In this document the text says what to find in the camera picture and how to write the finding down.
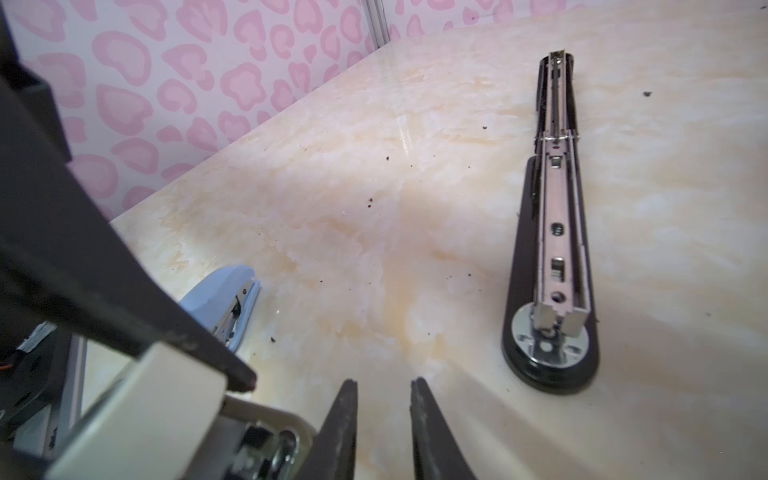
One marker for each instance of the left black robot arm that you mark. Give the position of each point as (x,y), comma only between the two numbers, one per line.
(60,259)

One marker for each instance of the blue mini stapler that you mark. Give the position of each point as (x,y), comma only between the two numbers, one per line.
(223,302)

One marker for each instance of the beige mini stapler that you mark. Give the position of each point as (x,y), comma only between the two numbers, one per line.
(169,416)

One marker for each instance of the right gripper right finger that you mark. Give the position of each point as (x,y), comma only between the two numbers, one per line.
(436,454)

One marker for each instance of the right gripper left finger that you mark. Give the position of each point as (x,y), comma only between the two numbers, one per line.
(333,452)

